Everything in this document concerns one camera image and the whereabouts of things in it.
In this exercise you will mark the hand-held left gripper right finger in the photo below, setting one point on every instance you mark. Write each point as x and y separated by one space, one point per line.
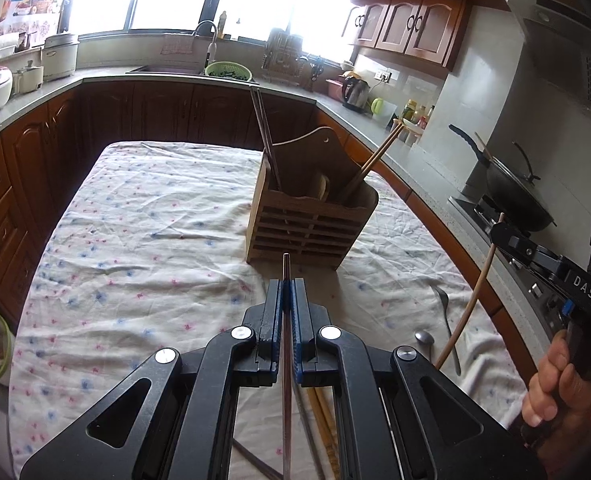
298 330

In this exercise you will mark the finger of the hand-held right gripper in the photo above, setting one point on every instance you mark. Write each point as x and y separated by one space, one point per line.
513 242

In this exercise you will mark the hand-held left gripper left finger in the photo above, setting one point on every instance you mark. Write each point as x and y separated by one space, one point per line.
275 330

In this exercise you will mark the light bamboo chopstick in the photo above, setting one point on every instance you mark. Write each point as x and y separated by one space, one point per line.
475 290
375 152
381 154

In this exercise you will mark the metal chopstick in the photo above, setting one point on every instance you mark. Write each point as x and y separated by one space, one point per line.
286 270
309 427
261 130
268 132

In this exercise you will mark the wooden slatted utensil holder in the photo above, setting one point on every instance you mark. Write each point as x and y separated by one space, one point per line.
305 230

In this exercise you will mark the person's right hand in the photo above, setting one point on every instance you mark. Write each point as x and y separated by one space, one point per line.
560 400

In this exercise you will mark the black wok with lid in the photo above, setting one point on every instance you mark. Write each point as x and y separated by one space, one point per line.
515 195

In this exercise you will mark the gas stove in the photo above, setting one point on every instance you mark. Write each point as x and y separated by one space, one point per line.
475 207

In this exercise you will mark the long metal spoon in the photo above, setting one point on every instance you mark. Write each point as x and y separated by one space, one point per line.
444 305

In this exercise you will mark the short metal spoon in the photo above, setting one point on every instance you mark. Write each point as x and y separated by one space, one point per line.
424 337

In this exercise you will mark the white floral tablecloth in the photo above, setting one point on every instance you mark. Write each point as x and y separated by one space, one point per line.
150 240

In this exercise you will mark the group of condiment bottles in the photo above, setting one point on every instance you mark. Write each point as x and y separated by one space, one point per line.
416 114

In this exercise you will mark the green cup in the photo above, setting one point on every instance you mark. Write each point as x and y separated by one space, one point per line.
378 106

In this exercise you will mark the steel range hood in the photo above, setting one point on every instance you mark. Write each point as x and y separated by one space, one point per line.
565 50

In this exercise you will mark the steel electric kettle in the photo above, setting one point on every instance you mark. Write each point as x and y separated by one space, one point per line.
354 92

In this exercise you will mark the red plastic container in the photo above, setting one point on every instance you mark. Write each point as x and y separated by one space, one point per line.
336 91

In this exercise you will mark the wooden upper cabinets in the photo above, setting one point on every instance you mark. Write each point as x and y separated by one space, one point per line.
415 25

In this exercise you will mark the wooden cabinets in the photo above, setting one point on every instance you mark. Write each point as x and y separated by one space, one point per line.
25 170
415 25

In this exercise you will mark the green colander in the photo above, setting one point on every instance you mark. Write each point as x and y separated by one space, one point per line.
228 71

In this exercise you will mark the dish rack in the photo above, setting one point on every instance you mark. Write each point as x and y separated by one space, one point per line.
284 55

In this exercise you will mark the kitchen sink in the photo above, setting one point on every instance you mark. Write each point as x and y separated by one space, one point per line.
175 70

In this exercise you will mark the curved metal faucet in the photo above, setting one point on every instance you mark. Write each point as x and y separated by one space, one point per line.
210 45

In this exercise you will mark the wooden lower cabinets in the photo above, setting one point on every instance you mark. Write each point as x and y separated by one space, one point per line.
25 170

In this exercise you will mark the small clear bottle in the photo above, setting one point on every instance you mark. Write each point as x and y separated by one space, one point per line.
236 29

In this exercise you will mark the grey kitchen countertop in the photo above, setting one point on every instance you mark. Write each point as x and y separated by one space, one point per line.
30 102

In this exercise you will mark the white electric pot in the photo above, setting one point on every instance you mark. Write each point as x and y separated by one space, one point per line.
60 57

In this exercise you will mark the small white appliance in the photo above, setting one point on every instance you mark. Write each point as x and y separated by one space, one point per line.
28 79

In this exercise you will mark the paper towel roll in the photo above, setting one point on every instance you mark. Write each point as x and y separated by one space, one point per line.
4 46

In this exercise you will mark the small wall outlet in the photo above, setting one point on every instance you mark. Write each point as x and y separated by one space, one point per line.
383 76

